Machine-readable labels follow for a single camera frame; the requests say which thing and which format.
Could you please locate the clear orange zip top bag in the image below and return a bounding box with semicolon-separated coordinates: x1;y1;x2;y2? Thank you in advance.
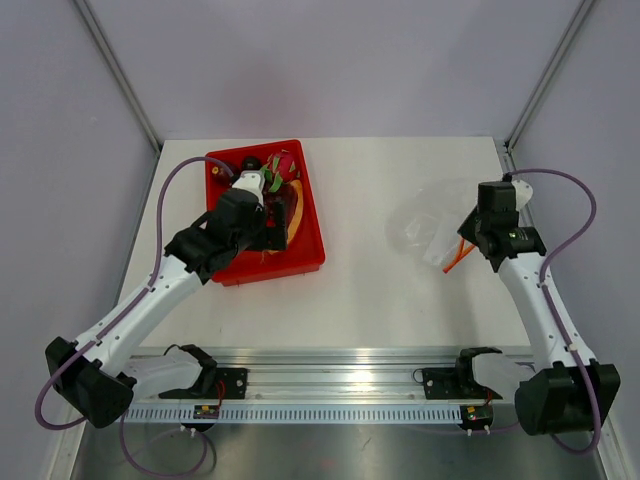
385;178;478;270

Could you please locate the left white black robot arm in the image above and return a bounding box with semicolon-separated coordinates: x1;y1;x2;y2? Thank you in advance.
45;188;288;428

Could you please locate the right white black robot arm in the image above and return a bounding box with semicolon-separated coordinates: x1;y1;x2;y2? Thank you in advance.
453;181;621;436

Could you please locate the red plastic tray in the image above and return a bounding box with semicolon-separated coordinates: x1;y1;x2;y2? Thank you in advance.
207;139;325;287

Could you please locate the pink dragon fruit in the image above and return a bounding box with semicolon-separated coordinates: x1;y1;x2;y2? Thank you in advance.
260;150;301;193

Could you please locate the dark plum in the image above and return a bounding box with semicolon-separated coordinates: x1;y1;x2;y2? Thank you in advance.
242;156;262;171

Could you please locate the red apple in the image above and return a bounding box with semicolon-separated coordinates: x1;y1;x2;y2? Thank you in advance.
211;164;238;188

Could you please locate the left small circuit board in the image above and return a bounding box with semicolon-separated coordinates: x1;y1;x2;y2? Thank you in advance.
193;405;220;420

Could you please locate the small circuit board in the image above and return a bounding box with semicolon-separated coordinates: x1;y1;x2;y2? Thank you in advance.
193;405;220;420
463;405;493;423

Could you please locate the right small circuit board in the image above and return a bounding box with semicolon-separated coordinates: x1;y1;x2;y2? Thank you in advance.
463;405;493;423

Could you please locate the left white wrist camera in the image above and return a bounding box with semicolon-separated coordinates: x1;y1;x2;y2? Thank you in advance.
232;170;265;206

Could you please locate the right aluminium corner post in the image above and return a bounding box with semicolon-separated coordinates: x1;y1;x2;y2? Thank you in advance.
504;0;599;154

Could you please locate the aluminium corner post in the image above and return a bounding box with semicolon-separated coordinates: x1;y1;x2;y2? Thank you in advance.
70;0;163;157
504;0;599;154

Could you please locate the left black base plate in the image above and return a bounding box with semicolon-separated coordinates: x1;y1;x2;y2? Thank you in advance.
159;367;249;400

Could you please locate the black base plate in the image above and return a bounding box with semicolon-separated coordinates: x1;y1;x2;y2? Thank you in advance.
420;367;503;401
159;367;249;400

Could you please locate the aluminium mounting rail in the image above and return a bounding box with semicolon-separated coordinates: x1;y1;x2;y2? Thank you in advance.
155;348;535;403

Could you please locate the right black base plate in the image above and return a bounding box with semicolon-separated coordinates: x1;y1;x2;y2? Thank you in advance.
420;367;503;401

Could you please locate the white slotted cable duct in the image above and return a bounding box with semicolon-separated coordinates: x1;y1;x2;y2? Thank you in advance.
125;403;462;425

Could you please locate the left aluminium corner post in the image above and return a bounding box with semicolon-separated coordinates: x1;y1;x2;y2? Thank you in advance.
70;0;163;157

